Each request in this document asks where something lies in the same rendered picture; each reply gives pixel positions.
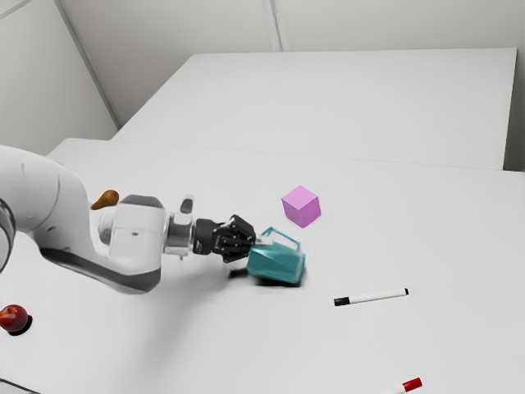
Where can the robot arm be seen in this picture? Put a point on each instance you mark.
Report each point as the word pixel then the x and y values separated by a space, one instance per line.
pixel 49 213

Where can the red apple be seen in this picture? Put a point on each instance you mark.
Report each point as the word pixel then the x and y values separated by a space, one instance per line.
pixel 13 317

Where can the brown pear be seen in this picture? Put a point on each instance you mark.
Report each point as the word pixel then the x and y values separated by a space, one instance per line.
pixel 106 199

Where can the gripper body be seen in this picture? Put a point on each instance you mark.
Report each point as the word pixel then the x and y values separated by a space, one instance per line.
pixel 207 240

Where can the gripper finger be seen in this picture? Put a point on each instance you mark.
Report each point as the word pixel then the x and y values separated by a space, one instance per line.
pixel 242 225
pixel 234 251

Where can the teal faceted mug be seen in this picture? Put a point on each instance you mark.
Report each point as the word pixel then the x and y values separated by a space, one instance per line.
pixel 279 260

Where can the white marker with black cap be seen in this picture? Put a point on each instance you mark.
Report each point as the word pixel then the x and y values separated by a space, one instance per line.
pixel 371 296

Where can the pink cube block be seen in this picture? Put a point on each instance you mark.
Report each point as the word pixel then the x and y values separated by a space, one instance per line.
pixel 300 205

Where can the white marker with red cap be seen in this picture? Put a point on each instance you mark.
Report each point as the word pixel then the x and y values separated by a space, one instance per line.
pixel 404 386

